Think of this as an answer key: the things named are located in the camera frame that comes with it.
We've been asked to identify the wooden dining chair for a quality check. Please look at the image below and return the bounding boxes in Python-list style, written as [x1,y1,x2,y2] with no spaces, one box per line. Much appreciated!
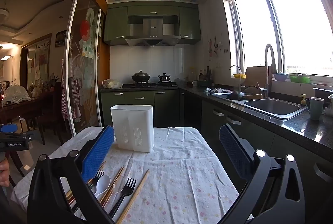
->
[36,82,64,145]

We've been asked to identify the green wall cabinets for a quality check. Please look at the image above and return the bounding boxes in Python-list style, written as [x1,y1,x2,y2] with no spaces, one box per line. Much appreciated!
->
[103,1,202,45]

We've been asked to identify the painted glass sliding door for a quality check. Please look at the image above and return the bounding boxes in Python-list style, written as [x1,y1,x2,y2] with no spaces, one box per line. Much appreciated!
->
[63,0,108,136]

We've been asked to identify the white lace food cover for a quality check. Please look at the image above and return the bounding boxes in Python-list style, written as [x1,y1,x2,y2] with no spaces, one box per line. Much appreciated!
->
[1,85,32,105]

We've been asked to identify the steel sink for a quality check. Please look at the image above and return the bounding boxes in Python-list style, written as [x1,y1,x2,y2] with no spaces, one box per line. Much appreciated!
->
[210,91,308,121]

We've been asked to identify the tall steel faucet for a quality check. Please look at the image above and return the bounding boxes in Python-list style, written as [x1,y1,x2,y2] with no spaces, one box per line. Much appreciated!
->
[264,43,278,99]

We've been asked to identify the cluster of condiment bottles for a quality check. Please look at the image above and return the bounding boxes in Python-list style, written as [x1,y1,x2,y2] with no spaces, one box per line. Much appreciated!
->
[198,66,214,87]

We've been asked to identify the grey-green mug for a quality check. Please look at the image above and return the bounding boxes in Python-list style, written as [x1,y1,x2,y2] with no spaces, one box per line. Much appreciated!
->
[305,97,324,121]

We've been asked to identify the small curved faucet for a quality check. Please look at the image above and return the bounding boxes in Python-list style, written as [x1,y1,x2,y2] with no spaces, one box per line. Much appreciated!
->
[229,65,243,92]

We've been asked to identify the green base cabinet with drawers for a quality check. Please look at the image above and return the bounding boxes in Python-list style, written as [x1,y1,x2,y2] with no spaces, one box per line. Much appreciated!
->
[100,90,183,128]

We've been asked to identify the black plastic fork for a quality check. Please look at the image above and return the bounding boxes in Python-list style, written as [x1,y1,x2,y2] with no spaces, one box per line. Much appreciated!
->
[90,169,105,189]
[108,176,137,218]

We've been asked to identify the wooden cutting board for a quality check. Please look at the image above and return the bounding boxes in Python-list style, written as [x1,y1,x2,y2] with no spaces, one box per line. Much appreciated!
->
[244,66,274,88]

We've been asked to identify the dark green counter cabinets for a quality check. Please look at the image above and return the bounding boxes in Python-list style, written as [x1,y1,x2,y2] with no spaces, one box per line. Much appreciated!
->
[179,86,333,188]

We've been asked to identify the large framed wall poster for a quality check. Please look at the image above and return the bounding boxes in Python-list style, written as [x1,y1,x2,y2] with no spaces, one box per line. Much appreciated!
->
[21,33,53,85]

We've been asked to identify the dark framed wall picture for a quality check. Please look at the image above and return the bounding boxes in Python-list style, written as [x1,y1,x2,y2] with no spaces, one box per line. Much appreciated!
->
[54,30,68,48]

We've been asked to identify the black pan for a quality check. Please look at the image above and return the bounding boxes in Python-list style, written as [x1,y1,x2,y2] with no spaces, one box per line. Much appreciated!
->
[226,91,264,101]

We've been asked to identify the crumpled rag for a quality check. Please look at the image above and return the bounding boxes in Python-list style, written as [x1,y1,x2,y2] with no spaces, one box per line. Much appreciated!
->
[204,87,234,94]

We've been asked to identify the dark rectangular container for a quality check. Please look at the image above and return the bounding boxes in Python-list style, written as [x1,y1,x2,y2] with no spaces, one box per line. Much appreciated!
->
[313,87,333,99]

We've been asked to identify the steel range hood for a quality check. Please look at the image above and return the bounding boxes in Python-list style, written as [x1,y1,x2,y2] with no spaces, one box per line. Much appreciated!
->
[125,16,182,47]

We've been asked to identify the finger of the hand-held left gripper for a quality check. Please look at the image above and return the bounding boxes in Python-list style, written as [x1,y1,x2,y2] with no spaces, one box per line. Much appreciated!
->
[0,123,19,134]

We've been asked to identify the white plastic spoon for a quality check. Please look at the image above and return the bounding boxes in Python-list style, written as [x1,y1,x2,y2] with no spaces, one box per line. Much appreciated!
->
[94,174,111,201]

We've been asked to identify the black gas stove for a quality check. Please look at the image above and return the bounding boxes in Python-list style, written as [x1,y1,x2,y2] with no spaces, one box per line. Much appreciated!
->
[122,81,179,88]

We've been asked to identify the hanging wall decoration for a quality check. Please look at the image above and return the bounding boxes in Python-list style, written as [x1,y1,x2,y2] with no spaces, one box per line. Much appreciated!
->
[208,36,230,62]

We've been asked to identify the white plastic utensil holder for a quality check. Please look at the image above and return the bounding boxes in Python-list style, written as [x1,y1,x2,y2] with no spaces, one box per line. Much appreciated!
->
[110,104,155,153]

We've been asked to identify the person's left hand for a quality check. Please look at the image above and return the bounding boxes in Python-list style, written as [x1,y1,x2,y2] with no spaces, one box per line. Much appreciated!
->
[0,156,11,187]

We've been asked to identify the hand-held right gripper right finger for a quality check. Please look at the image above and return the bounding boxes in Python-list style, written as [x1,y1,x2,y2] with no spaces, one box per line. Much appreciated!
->
[219,124,305,224]

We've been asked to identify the red checkered apron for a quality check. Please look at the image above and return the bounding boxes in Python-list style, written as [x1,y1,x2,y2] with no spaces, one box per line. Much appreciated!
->
[61,58,80,122]

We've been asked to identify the wooden dining table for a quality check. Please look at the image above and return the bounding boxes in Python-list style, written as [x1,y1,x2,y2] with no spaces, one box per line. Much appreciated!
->
[0,91,56,136]

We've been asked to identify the black wok with lid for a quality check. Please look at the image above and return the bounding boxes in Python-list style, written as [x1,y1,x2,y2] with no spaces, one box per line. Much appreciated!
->
[131,70,151,83]

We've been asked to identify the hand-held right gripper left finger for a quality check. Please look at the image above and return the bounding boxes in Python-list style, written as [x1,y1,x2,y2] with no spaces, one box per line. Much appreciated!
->
[27,125,115,224]

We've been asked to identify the floral white tablecloth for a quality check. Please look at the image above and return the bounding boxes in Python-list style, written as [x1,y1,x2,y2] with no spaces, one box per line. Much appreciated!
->
[10,126,254,224]

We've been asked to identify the clear plastic spoon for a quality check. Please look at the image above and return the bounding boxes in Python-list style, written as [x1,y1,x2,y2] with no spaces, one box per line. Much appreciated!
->
[103,176,126,209]

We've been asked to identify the green basin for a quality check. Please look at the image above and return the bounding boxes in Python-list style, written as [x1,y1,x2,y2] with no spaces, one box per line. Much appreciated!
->
[289,74,312,84]

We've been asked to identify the large kitchen window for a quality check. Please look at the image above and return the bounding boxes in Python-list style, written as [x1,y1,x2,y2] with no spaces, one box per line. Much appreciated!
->
[229,0,333,78]

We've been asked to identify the blue bowl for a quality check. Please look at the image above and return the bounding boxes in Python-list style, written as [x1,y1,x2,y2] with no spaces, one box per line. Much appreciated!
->
[273,72,289,82]

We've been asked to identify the white plastic bag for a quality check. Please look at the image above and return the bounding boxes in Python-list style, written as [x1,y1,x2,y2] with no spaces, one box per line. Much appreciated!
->
[102,79,123,89]

